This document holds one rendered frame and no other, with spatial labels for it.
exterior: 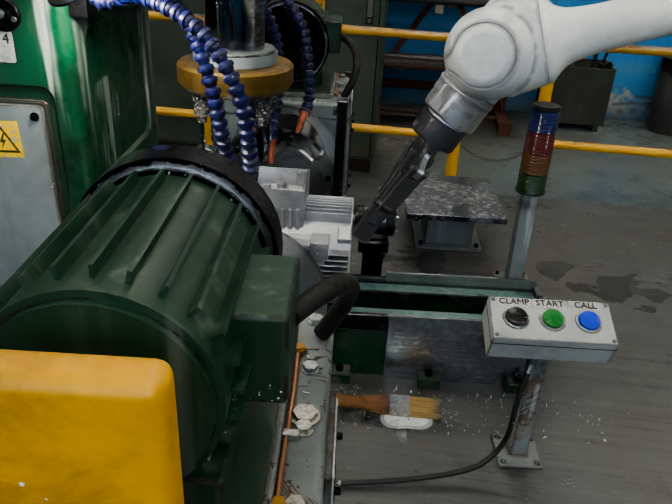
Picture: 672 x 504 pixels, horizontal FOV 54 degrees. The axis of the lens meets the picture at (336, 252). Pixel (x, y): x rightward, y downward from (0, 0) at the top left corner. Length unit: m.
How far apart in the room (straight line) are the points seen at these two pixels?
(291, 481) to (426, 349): 0.69
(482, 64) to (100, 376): 0.57
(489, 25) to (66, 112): 0.56
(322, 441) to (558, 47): 0.52
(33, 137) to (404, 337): 0.67
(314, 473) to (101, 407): 0.24
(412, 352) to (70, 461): 0.89
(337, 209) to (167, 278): 0.71
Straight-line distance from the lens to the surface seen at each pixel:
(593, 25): 0.85
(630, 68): 6.37
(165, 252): 0.45
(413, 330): 1.17
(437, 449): 1.11
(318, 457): 0.56
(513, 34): 0.79
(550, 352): 0.97
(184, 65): 1.05
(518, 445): 1.11
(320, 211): 1.12
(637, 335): 1.51
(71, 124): 0.99
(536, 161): 1.45
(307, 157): 1.33
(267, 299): 0.46
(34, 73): 0.98
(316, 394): 0.62
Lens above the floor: 1.56
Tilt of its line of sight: 28 degrees down
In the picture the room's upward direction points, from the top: 3 degrees clockwise
